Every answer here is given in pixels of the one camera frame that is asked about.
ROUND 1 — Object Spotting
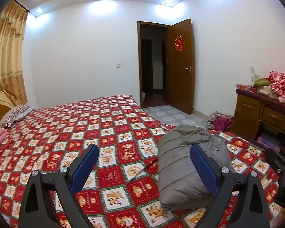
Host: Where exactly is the brown wooden door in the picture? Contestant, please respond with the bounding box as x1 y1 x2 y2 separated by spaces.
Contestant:
165 19 195 114

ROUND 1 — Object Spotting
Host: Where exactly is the brown wooden dresser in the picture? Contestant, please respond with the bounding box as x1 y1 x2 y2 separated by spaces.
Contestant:
231 89 285 155

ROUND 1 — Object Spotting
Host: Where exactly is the beige patterned curtain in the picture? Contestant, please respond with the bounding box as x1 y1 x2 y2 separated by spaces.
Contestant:
0 0 29 105

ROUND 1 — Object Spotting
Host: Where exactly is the red double happiness decal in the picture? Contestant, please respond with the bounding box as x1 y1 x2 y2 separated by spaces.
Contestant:
174 36 185 52

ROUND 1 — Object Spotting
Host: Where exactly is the striped grey pillow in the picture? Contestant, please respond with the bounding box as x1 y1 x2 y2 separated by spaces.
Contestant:
0 104 35 128

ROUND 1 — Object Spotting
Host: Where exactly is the metal door handle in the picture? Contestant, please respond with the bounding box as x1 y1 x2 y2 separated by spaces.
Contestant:
185 65 192 74

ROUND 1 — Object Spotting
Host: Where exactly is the clothes pile on floor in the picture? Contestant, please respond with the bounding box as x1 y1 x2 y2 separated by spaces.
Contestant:
206 111 233 132

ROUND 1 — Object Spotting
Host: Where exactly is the grey puffer jacket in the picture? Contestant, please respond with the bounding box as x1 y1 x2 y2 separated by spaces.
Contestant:
158 125 235 211

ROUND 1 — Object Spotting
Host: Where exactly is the red white crumpled cloth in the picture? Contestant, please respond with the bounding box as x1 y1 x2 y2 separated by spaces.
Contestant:
268 71 285 103

